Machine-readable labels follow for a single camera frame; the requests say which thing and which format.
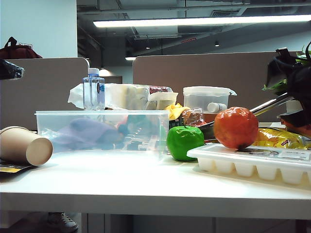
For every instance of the brown paper cup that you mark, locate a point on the brown paper cup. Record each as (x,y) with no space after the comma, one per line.
(19,145)

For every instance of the short ceiling light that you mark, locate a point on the short ceiling light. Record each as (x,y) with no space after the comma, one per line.
(130,58)

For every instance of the white sneaker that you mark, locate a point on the white sneaker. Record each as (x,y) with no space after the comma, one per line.
(62,221)

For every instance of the green leafy plant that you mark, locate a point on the green leafy plant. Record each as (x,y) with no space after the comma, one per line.
(275,86)

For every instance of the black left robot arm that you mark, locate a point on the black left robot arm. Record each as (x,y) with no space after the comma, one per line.
(9,70)

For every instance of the white ice cube tray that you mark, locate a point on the white ice cube tray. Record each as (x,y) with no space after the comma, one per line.
(243,161)

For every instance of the purple cloth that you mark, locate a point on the purple cloth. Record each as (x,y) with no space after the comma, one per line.
(85,133)

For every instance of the white plastic cup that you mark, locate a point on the white plastic cup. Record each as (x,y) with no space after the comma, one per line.
(162,99)

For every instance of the black yellow flat packet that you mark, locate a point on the black yellow flat packet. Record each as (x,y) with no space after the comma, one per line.
(9,170)

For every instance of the green toy apple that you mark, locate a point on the green toy apple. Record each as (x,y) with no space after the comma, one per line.
(185,143)

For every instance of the white plant pot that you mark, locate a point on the white plant pot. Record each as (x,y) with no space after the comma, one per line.
(294,106)

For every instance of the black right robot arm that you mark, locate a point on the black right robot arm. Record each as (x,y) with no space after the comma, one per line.
(277,70)

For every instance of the red white printed carton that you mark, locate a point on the red white printed carton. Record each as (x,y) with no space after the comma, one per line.
(158,89)

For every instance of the long ceiling light strip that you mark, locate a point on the long ceiling light strip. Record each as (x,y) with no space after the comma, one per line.
(194,21)

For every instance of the transparent plastic storage box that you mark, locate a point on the transparent plastic storage box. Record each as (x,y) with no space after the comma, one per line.
(97,148)

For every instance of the red yellow striped snack bag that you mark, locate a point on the red yellow striped snack bag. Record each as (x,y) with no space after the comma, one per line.
(300,131)

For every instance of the white plastic bag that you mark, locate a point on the white plastic bag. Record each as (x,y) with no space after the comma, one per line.
(122,94)

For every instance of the wide grey desk partition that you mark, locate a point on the wide grey desk partition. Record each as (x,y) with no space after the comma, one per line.
(206,70)

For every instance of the round clear lidded container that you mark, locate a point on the round clear lidded container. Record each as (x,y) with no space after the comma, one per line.
(202,99)

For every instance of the yellow crumpled cloth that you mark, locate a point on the yellow crumpled cloth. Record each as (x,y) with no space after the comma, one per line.
(174,110)

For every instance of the small grey desk partition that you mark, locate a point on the small grey desk partition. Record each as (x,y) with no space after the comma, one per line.
(48,85)

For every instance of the dark red backpack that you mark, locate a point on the dark red backpack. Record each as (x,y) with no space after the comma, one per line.
(17,52)

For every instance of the small white pill bottle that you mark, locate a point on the small white pill bottle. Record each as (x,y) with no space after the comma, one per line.
(216,107)

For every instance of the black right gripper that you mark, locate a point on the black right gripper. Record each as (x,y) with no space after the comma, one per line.
(302,92)

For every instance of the clear wrapped brown snack pack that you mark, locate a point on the clear wrapped brown snack pack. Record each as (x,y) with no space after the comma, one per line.
(194,116)

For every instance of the dark green small box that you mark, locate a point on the dark green small box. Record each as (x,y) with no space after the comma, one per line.
(175,123)

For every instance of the clear plastic water bottle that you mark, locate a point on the clear plastic water bottle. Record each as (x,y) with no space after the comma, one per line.
(94,92)

